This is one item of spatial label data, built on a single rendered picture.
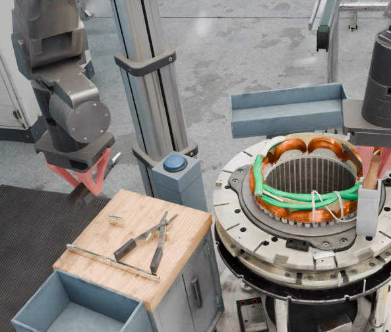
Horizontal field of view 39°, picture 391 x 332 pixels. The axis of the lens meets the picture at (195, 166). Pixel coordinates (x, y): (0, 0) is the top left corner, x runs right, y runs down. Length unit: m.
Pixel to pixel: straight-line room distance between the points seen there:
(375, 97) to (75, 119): 0.36
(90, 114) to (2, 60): 2.35
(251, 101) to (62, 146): 0.57
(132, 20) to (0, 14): 1.88
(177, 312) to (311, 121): 0.48
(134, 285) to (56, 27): 0.40
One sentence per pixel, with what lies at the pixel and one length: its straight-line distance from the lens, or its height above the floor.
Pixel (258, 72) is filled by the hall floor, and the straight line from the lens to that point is 3.46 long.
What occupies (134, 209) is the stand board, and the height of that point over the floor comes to 1.07.
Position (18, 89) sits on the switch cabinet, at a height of 0.35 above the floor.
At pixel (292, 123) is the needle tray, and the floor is 1.05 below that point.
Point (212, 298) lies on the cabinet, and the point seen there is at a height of 0.86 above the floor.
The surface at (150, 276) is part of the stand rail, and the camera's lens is 0.85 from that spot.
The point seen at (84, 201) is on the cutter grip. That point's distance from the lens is 0.83.
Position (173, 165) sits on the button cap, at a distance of 1.08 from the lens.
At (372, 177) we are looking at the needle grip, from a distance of 0.78.
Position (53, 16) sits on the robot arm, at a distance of 0.66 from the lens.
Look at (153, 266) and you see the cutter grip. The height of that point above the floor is 1.09.
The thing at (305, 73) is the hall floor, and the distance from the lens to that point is 3.41.
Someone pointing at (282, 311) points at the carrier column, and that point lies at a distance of 0.94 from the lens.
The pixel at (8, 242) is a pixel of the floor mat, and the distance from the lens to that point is 2.65.
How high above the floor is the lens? 1.71
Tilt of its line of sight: 38 degrees down
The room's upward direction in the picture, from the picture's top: 10 degrees counter-clockwise
